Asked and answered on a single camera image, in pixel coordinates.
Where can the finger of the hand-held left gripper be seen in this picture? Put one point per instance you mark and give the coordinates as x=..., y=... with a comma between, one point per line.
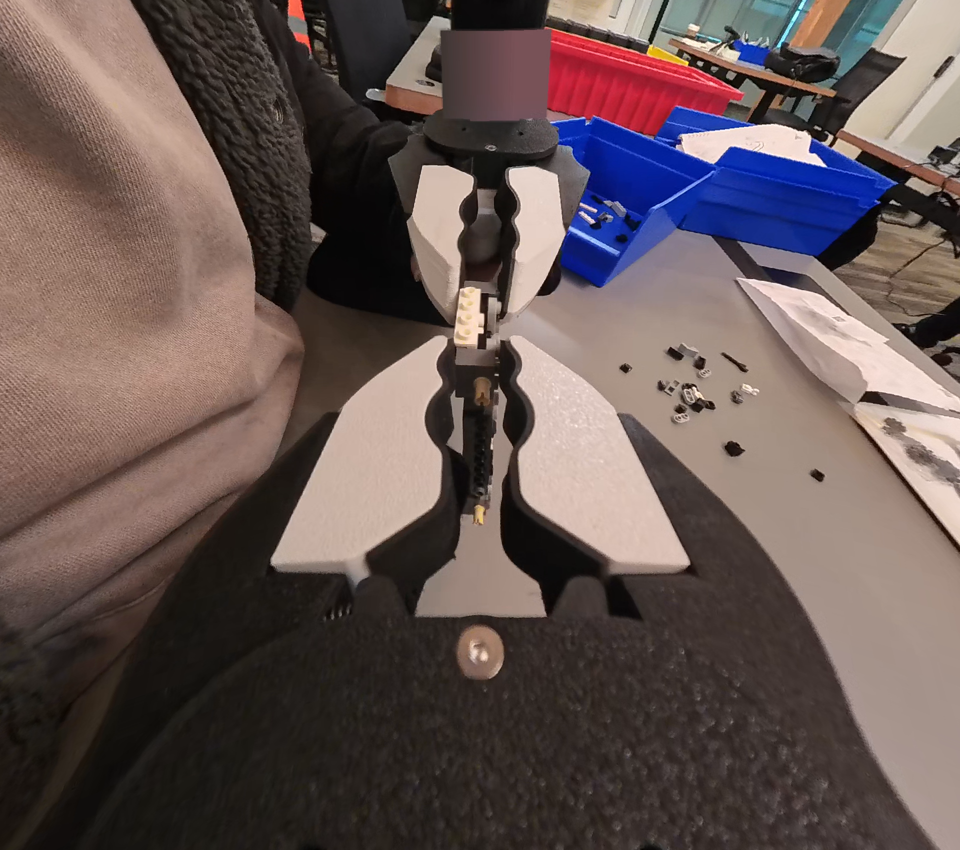
x=435, y=227
x=540, y=227

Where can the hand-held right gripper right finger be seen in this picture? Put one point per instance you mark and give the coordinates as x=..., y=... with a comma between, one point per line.
x=592, y=475

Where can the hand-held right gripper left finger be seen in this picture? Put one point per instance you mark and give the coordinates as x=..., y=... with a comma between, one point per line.
x=367, y=475

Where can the dark toy brick assembly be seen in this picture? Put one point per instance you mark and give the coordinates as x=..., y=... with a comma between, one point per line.
x=480, y=460

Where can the tan toy connector pin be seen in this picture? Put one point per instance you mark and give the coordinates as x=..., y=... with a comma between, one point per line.
x=481, y=388

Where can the grey desk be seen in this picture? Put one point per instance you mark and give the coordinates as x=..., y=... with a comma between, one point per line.
x=750, y=565

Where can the wooden-edged side table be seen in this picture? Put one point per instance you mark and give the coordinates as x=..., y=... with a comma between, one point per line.
x=412, y=77

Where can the blue storage bin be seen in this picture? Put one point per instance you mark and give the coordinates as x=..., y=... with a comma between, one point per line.
x=645, y=189

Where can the scattered small toy bricks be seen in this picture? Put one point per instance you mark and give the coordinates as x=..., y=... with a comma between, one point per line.
x=733, y=448

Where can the red storage bin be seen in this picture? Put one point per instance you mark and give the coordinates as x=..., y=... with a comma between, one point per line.
x=622, y=84

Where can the row of black boxes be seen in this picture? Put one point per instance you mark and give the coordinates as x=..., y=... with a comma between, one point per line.
x=600, y=32

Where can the yellow storage bin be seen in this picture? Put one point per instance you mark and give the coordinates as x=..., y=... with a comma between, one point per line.
x=667, y=54

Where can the orange traffic cone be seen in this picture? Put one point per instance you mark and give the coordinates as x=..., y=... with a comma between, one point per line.
x=300, y=21

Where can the white paper sheets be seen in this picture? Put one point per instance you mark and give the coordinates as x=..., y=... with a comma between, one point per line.
x=750, y=144

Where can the blue plastic bin, far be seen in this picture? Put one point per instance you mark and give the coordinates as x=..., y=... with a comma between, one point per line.
x=772, y=204

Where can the white printed paper bag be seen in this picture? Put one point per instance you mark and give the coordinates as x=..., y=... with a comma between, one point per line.
x=825, y=340

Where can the person's black fleece jacket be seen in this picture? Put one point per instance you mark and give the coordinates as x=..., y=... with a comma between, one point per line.
x=210, y=77

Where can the black backpack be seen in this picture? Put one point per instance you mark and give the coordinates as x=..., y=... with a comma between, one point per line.
x=847, y=242

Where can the black duffel bag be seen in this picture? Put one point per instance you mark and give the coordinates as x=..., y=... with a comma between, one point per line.
x=802, y=62

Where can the person's beige shirt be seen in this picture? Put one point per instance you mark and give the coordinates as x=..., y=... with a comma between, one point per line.
x=112, y=265

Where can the clear bag of black gears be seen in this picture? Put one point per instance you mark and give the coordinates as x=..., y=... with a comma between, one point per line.
x=922, y=460

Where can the black office chair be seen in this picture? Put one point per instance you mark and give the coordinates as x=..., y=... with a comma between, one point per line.
x=862, y=84

